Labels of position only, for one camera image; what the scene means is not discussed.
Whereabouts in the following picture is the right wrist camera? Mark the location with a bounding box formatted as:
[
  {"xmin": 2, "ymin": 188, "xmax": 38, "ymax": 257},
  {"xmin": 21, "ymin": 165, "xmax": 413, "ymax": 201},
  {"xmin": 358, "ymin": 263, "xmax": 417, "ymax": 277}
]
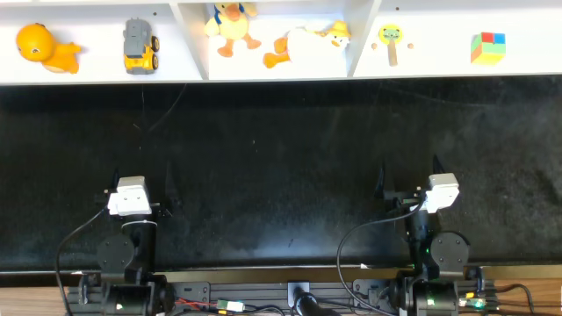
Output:
[{"xmin": 422, "ymin": 172, "xmax": 461, "ymax": 215}]

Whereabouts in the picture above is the many-coloured puzzle cube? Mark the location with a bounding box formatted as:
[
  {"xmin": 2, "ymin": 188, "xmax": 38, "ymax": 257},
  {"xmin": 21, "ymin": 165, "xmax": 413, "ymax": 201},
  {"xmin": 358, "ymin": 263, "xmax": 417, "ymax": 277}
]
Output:
[{"xmin": 470, "ymin": 31, "xmax": 507, "ymax": 67}]

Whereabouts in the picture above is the yellow rattle drum toy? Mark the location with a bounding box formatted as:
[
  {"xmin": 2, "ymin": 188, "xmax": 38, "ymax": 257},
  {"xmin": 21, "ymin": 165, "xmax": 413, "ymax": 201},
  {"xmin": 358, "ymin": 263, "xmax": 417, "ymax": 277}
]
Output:
[{"xmin": 371, "ymin": 24, "xmax": 415, "ymax": 68}]

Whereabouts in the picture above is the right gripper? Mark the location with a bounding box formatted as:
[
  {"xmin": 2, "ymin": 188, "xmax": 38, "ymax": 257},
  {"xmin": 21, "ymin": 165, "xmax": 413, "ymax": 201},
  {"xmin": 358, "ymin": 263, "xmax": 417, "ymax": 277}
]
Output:
[{"xmin": 373, "ymin": 154, "xmax": 447, "ymax": 211}]

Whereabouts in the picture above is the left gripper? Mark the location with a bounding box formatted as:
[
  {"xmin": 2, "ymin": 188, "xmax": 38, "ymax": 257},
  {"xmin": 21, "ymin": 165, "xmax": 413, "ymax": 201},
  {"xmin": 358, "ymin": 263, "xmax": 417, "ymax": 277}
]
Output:
[{"xmin": 94, "ymin": 160, "xmax": 183, "ymax": 223}]

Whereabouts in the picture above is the orange dinosaur toy figure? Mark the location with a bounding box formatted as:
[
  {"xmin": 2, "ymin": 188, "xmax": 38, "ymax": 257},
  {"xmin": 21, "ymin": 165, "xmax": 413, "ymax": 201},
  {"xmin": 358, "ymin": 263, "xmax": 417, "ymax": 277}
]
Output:
[{"xmin": 16, "ymin": 22, "xmax": 83, "ymax": 75}]

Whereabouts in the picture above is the yellow plush duck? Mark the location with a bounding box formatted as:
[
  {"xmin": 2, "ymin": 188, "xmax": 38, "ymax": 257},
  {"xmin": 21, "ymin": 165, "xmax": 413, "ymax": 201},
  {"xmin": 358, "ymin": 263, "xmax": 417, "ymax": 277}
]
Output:
[{"xmin": 204, "ymin": 2, "xmax": 263, "ymax": 59}]

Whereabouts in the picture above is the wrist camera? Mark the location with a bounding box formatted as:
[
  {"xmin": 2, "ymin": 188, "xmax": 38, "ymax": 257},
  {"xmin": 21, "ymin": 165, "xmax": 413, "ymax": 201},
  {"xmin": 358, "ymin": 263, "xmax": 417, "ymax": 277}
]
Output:
[
  {"xmin": 106, "ymin": 176, "xmax": 154, "ymax": 217},
  {"xmin": 422, "ymin": 172, "xmax": 461, "ymax": 215}
]

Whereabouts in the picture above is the mounting rail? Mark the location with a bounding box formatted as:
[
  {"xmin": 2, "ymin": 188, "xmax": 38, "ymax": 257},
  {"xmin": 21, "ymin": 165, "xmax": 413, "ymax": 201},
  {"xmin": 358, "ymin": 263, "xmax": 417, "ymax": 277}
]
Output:
[{"xmin": 65, "ymin": 270, "xmax": 544, "ymax": 316}]

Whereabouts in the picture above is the grey and yellow toy truck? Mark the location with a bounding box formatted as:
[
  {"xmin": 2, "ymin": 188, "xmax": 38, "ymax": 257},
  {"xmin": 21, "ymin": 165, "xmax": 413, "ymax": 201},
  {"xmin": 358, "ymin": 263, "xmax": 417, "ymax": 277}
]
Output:
[{"xmin": 122, "ymin": 17, "xmax": 161, "ymax": 75}]

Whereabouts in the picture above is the white shelf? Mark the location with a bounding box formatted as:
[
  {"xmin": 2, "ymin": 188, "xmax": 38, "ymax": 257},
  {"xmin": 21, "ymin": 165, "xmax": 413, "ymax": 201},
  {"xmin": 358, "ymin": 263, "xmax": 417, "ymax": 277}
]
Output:
[{"xmin": 0, "ymin": 0, "xmax": 562, "ymax": 86}]

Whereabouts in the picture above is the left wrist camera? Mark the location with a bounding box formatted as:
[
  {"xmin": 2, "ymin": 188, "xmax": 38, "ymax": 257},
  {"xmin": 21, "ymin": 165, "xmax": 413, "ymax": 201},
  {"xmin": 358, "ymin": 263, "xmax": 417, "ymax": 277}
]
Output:
[{"xmin": 106, "ymin": 176, "xmax": 154, "ymax": 217}]

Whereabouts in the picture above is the white plush duck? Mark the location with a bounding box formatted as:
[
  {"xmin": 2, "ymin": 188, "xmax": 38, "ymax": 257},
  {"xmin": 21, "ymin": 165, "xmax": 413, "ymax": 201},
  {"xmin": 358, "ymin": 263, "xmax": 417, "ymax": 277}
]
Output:
[{"xmin": 263, "ymin": 19, "xmax": 352, "ymax": 69}]

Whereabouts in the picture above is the black cable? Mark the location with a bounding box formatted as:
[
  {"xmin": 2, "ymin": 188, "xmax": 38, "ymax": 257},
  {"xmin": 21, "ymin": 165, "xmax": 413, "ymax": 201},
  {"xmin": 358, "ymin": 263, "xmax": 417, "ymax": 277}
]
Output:
[
  {"xmin": 54, "ymin": 207, "xmax": 111, "ymax": 316},
  {"xmin": 335, "ymin": 197, "xmax": 428, "ymax": 316}
]

